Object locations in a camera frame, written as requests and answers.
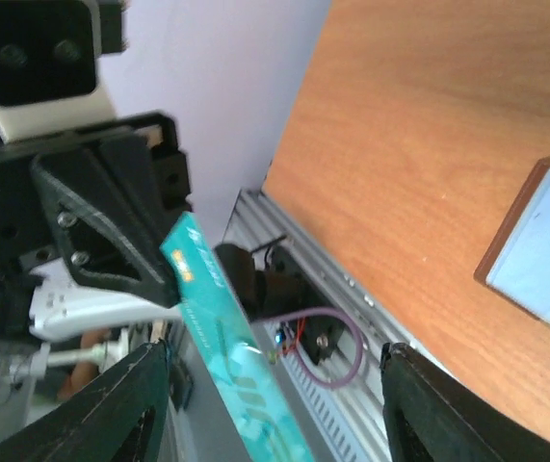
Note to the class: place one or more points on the left controller board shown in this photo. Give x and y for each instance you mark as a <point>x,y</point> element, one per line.
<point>287,340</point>

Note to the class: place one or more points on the brown leather card holder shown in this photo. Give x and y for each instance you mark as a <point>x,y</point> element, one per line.
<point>516,265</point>

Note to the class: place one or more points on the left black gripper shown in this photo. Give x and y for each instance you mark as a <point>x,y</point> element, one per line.
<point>111,193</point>

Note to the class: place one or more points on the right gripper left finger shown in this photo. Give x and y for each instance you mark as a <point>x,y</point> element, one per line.
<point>120,416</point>

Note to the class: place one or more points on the aluminium front rail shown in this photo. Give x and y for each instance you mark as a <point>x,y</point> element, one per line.
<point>257,223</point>

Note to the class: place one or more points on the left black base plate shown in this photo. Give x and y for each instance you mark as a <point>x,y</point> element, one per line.
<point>280,287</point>

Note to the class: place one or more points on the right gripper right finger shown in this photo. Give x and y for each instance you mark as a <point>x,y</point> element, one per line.
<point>429,416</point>

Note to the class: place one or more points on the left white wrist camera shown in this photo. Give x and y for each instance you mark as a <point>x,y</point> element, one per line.
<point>49,64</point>

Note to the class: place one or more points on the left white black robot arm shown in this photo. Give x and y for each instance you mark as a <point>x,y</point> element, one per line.
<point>47,303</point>

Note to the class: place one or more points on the grey slotted cable duct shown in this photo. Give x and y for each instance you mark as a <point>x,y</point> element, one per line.
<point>344,424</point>

